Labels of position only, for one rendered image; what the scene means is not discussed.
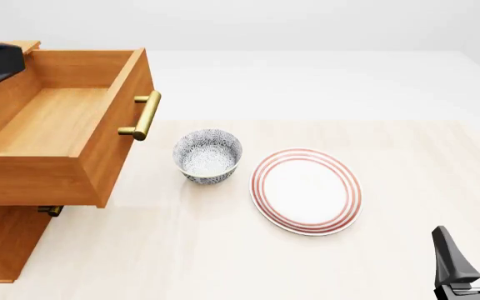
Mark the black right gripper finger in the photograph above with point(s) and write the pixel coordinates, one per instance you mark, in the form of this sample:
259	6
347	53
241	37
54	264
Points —
452	262

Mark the blue patterned bowl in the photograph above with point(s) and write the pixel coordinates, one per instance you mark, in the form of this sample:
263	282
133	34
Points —
206	156

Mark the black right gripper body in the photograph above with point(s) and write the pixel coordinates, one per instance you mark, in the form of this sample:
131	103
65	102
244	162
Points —
469	294

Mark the white plate with red rings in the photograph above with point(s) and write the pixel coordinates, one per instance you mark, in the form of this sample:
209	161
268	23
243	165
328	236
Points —
306	192

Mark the wooden drawer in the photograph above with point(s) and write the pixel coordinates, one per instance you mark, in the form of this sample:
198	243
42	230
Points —
52	125

